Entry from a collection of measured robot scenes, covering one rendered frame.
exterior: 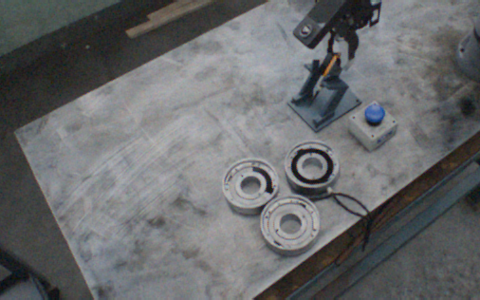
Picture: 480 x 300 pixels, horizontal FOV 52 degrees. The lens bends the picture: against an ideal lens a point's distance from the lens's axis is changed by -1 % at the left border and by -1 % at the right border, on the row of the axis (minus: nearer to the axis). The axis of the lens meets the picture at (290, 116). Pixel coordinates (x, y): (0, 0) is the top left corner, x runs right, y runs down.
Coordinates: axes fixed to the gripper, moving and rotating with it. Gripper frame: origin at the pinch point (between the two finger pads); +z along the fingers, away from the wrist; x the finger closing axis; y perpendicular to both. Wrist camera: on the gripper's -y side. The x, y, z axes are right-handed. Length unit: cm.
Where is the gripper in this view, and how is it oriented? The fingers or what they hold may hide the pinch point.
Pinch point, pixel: (335, 61)
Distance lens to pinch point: 99.1
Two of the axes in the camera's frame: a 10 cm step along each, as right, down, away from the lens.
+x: -6.0, -6.3, 4.9
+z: 0.3, 5.9, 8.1
